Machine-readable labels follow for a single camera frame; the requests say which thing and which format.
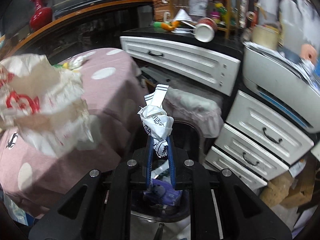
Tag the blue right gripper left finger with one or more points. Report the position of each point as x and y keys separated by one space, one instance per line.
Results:
x=149 y=161

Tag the wooden counter shelf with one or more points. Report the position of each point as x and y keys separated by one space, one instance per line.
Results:
x=92 y=9

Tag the cardboard box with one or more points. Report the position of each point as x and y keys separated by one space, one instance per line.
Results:
x=303 y=190

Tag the dark brown trash bin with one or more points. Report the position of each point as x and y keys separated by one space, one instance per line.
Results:
x=186 y=143

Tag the white face mask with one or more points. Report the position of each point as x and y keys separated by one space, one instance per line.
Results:
x=182 y=16

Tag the white printed paper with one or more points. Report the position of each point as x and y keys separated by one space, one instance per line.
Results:
x=155 y=120

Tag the white tissue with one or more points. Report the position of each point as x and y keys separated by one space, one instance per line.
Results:
x=75 y=63

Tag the white printer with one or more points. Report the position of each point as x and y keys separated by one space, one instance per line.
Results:
x=291 y=87

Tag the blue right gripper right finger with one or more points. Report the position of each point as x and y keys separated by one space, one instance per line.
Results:
x=171 y=162

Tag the gold round tin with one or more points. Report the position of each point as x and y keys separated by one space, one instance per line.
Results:
x=265 y=36

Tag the brown coffee box stack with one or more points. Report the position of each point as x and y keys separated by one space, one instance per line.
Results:
x=162 y=1

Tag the orange green peeler tool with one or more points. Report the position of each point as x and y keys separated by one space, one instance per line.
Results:
x=171 y=26

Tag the purple plastic wrapper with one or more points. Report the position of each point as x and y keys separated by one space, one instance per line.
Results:
x=162 y=192

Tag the white red printed paper bag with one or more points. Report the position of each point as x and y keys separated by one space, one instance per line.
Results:
x=44 y=103

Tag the white fluffy stool cushion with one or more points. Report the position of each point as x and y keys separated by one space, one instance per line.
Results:
x=195 y=109

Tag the red white paper cup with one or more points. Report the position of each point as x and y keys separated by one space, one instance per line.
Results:
x=205 y=29

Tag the red ceramic vase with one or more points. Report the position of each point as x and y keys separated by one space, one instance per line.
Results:
x=41 y=17

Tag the white drawer cabinet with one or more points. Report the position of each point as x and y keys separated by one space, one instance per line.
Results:
x=256 y=142

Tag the large clear plastic jug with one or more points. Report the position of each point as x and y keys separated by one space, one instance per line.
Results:
x=292 y=25

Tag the pink polka dot tablecloth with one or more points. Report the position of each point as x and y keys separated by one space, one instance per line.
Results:
x=35 y=181

